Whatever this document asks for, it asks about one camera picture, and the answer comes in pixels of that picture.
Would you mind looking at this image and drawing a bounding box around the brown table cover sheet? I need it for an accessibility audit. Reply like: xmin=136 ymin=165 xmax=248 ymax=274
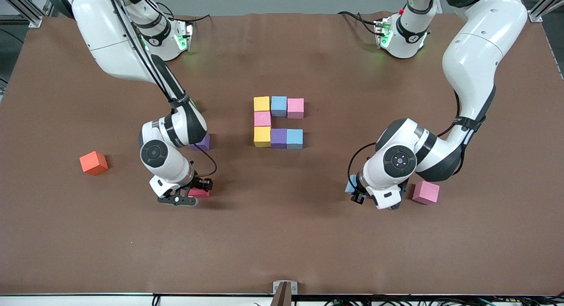
xmin=0 ymin=12 xmax=564 ymax=296

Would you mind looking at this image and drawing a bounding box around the orange foam cube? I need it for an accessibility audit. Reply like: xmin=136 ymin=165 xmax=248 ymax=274
xmin=79 ymin=151 xmax=109 ymax=176

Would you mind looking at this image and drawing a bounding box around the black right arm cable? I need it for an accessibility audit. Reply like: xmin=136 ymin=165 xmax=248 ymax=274
xmin=110 ymin=0 xmax=218 ymax=178

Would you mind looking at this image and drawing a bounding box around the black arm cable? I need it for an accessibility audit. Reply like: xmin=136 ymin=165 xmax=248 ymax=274
xmin=110 ymin=0 xmax=218 ymax=178
xmin=347 ymin=88 xmax=462 ymax=195

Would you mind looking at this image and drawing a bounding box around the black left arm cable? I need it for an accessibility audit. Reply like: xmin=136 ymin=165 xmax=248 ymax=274
xmin=347 ymin=88 xmax=462 ymax=195

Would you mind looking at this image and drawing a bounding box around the grey metal bracket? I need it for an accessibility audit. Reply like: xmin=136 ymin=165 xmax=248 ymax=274
xmin=273 ymin=280 xmax=298 ymax=295

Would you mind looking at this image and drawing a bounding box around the white table edge rail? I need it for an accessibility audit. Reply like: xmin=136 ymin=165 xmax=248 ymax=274
xmin=0 ymin=293 xmax=564 ymax=306

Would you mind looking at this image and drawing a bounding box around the black base cable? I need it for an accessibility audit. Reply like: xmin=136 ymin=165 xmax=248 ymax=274
xmin=338 ymin=11 xmax=382 ymax=36
xmin=156 ymin=2 xmax=212 ymax=22

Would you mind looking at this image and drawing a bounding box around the aluminium frame profile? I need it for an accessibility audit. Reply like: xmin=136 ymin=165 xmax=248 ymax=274
xmin=527 ymin=0 xmax=564 ymax=23
xmin=0 ymin=0 xmax=60 ymax=28

